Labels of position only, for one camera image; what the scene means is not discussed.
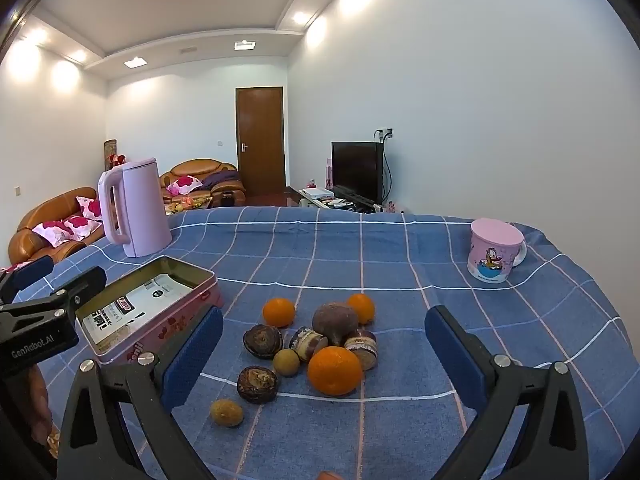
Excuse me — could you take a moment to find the pink floral cushion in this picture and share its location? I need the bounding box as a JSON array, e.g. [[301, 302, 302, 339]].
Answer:
[[166, 176, 202, 197]]

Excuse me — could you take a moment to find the small orange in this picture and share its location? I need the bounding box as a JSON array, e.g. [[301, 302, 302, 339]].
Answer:
[[347, 292, 376, 325], [262, 298, 296, 328]]

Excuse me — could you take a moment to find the tv stand with clutter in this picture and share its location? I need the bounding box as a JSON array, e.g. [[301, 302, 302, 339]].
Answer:
[[284, 186, 401, 214]]

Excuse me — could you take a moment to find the printed paper leaflet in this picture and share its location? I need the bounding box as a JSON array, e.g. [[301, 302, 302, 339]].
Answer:
[[81, 273, 192, 344]]

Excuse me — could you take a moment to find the pink electric kettle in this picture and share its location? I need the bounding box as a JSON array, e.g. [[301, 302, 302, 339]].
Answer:
[[98, 158, 171, 258]]

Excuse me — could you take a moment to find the wall power socket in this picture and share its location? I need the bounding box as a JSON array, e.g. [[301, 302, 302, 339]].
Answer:
[[374, 128, 394, 143]]

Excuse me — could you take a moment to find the pink cartoon mug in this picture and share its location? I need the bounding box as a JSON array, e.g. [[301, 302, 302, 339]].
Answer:
[[468, 218, 527, 284]]

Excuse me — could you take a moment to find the yellow-green kiwi fruit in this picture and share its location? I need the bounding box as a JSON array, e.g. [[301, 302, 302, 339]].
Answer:
[[209, 399, 244, 428]]

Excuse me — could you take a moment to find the round purple passion fruit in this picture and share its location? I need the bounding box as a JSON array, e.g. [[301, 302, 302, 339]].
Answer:
[[312, 302, 359, 346]]

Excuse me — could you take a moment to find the coffee table with snacks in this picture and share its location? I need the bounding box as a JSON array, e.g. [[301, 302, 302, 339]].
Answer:
[[164, 195, 212, 216]]

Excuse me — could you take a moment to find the brown wooden door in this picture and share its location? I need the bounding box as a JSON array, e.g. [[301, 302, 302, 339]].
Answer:
[[235, 87, 285, 198]]

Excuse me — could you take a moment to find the blue checked tablecloth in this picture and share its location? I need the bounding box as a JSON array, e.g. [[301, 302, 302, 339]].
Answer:
[[8, 206, 633, 480]]

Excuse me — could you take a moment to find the orange leather sofa left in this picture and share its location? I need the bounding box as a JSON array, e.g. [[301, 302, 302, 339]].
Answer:
[[8, 188, 104, 266]]

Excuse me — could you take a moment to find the black television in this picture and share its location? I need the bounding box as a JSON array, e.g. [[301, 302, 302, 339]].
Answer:
[[331, 141, 383, 204]]

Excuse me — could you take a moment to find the pink rectangular tin box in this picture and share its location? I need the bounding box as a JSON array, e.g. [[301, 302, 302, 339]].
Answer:
[[76, 256, 224, 365]]

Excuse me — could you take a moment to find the person's left hand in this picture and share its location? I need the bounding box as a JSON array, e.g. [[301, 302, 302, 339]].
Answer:
[[9, 365, 58, 458]]

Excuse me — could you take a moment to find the large orange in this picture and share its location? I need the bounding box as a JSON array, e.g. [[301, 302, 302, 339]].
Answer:
[[307, 346, 363, 396]]

